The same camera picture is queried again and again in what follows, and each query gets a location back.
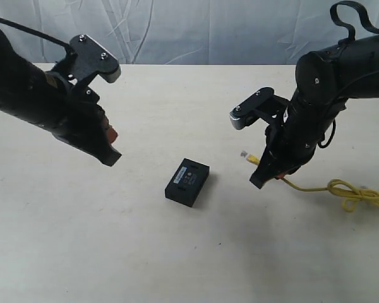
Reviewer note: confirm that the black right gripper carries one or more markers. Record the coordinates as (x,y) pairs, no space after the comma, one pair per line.
(292,146)

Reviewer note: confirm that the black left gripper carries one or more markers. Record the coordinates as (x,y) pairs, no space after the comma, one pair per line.
(73,116)

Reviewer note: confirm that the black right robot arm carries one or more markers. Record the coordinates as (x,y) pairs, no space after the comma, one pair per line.
(325,80)

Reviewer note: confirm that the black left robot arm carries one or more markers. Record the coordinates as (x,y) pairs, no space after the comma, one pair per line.
(22,84)

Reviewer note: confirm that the small black electronic box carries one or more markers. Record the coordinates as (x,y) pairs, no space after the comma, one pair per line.
(187,182)

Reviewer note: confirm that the white wrinkled backdrop curtain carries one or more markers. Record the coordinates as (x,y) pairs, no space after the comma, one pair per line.
(187,32)

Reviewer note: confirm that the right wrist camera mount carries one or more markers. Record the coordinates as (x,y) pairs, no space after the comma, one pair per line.
(263,104)

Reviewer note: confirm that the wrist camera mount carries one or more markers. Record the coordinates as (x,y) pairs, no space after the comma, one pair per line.
(91,60)
(263,104)

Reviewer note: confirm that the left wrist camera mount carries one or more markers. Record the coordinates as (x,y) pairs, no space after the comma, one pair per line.
(91,60)

